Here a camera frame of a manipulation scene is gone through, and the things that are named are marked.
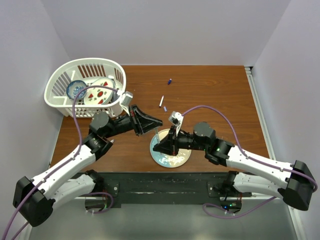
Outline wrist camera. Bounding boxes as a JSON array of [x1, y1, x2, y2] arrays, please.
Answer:
[[168, 111, 184, 135], [119, 91, 133, 115]]

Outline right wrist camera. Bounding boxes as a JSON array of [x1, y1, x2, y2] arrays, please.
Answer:
[[168, 111, 184, 135]]

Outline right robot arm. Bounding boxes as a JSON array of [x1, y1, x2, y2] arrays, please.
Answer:
[[152, 122, 316, 211]]

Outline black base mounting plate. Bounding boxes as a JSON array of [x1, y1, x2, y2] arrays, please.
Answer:
[[85, 170, 253, 208]]

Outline white plastic dish basket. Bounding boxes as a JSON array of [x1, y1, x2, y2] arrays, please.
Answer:
[[43, 57, 127, 118]]

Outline blue and cream plate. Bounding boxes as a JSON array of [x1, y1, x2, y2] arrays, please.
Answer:
[[149, 128, 192, 168]]

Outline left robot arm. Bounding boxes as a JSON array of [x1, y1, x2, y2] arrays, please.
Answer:
[[13, 104, 163, 227]]

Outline blue white patterned bowl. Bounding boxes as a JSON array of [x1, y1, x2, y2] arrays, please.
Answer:
[[66, 80, 87, 100]]

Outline white purple marker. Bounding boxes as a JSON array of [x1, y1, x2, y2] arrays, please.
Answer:
[[158, 95, 165, 108]]

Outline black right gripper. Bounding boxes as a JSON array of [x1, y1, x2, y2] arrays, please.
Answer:
[[153, 125, 208, 157]]

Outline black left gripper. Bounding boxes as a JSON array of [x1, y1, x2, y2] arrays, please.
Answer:
[[104, 104, 163, 139]]

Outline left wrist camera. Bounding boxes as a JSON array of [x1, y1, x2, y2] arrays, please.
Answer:
[[119, 91, 133, 115]]

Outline white plate red pattern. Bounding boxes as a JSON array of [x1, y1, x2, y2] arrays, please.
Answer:
[[83, 77, 115, 105]]

